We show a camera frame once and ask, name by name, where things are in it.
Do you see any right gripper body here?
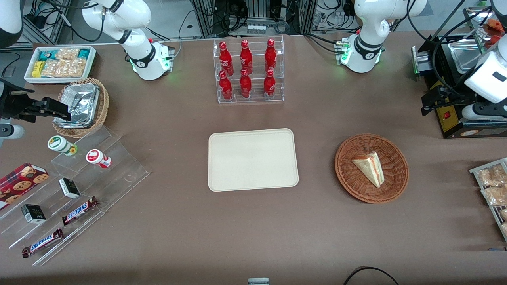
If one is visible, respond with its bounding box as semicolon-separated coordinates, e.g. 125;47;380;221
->
0;79;36;119

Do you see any triangular sandwich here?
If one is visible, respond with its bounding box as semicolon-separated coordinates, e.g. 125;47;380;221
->
351;151;385;188

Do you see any light wicker basket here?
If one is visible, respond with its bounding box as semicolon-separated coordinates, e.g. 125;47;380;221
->
52;77;110;139

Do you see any brown round wicker basket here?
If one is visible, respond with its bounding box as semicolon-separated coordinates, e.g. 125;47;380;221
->
334;133;410;205

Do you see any tray of packaged pastries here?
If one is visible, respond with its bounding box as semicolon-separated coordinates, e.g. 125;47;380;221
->
469;157;507;242

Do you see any beige plastic tray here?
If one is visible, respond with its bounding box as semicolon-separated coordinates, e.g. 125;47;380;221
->
208;128;300;192

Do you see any steel pan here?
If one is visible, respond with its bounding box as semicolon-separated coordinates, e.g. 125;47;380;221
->
448;38;490;75

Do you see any aluminium foil container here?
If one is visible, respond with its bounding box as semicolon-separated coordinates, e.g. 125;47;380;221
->
53;83;100;129

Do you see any black food warmer case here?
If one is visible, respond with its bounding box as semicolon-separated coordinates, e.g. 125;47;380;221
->
411;6;507;139

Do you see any green lidded yogurt cup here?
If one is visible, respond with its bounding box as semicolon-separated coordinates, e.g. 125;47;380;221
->
47;135;78;156

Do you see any large clear cracker bag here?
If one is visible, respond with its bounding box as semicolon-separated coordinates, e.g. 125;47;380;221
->
41;58;87;78

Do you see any small clear cracker bag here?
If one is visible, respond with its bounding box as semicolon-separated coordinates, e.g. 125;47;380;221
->
55;48;80;61

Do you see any white rectangular snack bin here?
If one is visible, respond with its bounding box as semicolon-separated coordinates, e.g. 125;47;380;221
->
24;46;98;85

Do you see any red lidded yogurt cup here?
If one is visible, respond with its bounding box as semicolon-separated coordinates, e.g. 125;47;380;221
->
86;148;112;169

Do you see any red plaid cookie box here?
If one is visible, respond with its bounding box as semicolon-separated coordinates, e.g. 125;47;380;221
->
0;162;50;211

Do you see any small black box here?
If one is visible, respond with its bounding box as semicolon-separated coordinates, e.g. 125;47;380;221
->
58;177;81;199
20;204;47;224

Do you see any clear acrylic stepped display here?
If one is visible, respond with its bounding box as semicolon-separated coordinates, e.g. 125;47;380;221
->
0;125;151;267

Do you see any Snickers chocolate bar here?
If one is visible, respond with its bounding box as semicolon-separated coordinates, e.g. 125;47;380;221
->
21;228;64;259
61;196;100;226

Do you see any red cola bottle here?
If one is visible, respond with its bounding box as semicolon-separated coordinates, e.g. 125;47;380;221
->
263;69;276;100
219;41;234;76
264;38;277;73
218;70;233;101
240;39;254;75
239;69;252;99

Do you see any clear acrylic bottle rack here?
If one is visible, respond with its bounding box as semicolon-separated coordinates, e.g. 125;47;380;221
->
213;35;285;105

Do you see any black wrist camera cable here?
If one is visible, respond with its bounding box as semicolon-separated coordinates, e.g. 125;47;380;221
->
404;0;496;104

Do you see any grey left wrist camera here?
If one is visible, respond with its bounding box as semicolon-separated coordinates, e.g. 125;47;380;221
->
461;103;507;121

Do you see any black looped table cable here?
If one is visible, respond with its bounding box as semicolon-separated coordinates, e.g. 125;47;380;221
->
342;266;401;285

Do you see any aluminium frame rack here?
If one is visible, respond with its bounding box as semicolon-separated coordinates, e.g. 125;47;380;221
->
189;0;318;38

